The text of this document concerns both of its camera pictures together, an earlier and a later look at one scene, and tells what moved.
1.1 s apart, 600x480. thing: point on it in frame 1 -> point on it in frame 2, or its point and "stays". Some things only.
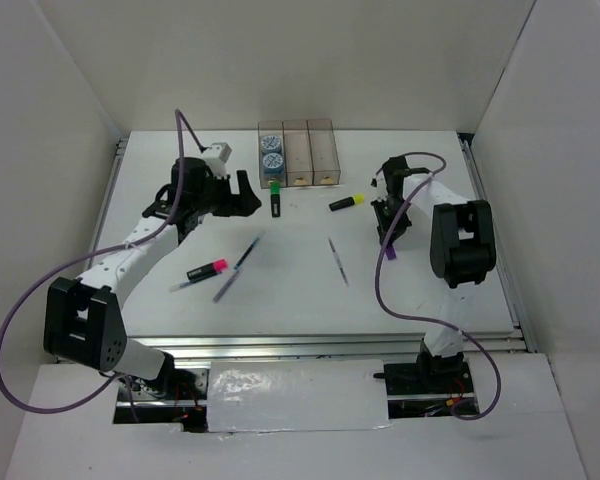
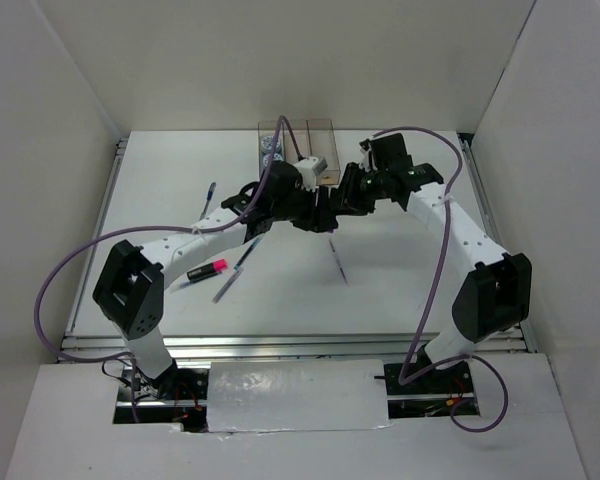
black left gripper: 243,204 -> 320,218
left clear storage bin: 272,156 stays
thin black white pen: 337,262 stays
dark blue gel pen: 245,254 stays
